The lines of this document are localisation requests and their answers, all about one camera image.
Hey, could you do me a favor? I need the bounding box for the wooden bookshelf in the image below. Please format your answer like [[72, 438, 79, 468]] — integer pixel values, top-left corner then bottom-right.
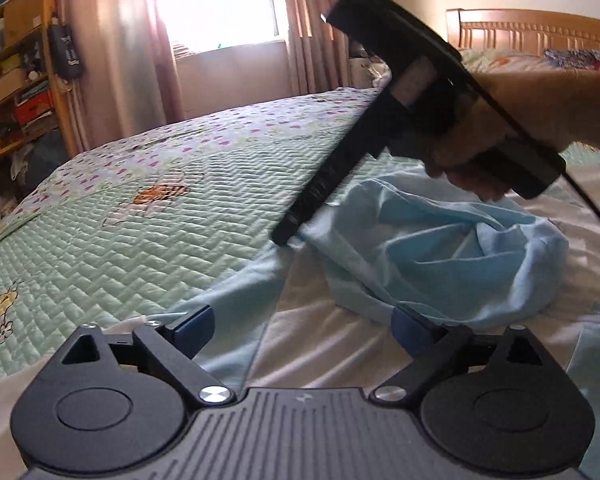
[[0, 0, 82, 172]]

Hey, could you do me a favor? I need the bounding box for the grey blue cloth bundle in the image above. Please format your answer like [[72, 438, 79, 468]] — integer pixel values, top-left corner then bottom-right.
[[9, 131, 72, 187]]

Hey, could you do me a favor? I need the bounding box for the bright window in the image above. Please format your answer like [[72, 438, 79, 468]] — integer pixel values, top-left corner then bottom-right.
[[155, 0, 292, 57]]

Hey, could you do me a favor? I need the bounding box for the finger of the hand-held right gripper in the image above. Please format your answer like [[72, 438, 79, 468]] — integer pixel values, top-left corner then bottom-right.
[[271, 91, 395, 247]]

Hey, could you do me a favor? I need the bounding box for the cluttered bedside table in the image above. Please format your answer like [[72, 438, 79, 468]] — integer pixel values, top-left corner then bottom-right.
[[349, 44, 397, 89]]

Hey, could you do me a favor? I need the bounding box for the light blue and white garment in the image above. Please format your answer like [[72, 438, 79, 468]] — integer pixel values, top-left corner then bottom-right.
[[0, 165, 600, 463]]

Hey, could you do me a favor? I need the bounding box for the pink curtain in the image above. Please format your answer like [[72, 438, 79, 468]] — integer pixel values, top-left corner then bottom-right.
[[55, 0, 187, 154], [277, 0, 354, 97]]

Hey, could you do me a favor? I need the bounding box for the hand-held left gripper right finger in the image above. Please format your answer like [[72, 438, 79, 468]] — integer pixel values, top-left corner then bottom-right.
[[369, 304, 552, 408]]

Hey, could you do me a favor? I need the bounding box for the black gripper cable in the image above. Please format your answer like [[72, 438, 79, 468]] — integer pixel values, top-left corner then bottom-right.
[[561, 169, 600, 247]]

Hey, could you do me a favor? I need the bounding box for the floral white duvet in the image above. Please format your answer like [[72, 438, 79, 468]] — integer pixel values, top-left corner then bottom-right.
[[459, 46, 600, 74]]

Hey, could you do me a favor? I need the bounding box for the person's right hand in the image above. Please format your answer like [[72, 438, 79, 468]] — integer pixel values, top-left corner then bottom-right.
[[424, 91, 522, 202]]

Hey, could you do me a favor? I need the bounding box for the person's right forearm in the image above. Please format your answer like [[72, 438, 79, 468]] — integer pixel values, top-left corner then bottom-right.
[[481, 66, 600, 162]]

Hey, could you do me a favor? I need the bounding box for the green quilted bee bedspread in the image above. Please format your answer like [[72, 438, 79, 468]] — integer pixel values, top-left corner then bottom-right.
[[0, 86, 600, 392]]

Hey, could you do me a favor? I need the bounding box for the dark hanging bag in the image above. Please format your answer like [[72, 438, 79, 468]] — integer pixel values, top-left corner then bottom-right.
[[47, 17, 87, 84]]

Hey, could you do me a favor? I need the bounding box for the wooden headboard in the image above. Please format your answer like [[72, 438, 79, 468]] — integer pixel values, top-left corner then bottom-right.
[[445, 7, 600, 59]]

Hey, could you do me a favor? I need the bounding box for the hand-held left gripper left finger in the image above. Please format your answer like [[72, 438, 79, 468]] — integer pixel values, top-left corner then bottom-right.
[[60, 304, 238, 408]]

